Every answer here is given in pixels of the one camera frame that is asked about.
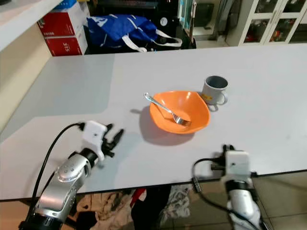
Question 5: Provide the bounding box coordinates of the orange plastic bowl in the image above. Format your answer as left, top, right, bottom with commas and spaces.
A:
149, 90, 211, 134

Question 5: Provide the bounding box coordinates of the silver metal fork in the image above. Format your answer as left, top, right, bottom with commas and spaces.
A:
144, 92, 192, 127

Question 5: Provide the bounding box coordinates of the pile of clothes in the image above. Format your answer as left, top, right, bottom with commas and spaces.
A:
76, 185, 193, 230

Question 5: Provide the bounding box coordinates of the grey mug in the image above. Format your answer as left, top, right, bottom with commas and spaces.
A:
201, 75, 228, 106

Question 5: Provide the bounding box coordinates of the small red cardboard box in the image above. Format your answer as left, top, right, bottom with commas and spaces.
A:
44, 34, 88, 57

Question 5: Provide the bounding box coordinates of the large red cardboard box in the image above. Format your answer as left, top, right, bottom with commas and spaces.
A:
36, 6, 90, 38

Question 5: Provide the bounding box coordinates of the black storage rack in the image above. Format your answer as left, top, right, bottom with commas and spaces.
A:
87, 0, 197, 48

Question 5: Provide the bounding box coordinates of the white glass-door cabinet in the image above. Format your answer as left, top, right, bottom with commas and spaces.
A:
224, 0, 307, 46

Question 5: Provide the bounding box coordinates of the white shelf board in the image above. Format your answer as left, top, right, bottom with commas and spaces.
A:
0, 0, 66, 40

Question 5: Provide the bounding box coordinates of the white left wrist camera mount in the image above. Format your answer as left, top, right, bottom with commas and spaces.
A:
82, 121, 109, 161

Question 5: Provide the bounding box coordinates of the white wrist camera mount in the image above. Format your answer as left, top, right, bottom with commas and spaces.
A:
82, 121, 109, 161
220, 150, 253, 185

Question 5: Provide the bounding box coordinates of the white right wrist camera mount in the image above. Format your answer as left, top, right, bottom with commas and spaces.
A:
220, 150, 253, 185

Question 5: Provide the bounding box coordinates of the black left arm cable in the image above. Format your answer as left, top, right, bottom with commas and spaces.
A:
32, 122, 86, 211

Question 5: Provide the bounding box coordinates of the blue bag with white straps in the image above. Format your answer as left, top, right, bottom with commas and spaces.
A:
86, 14, 183, 53

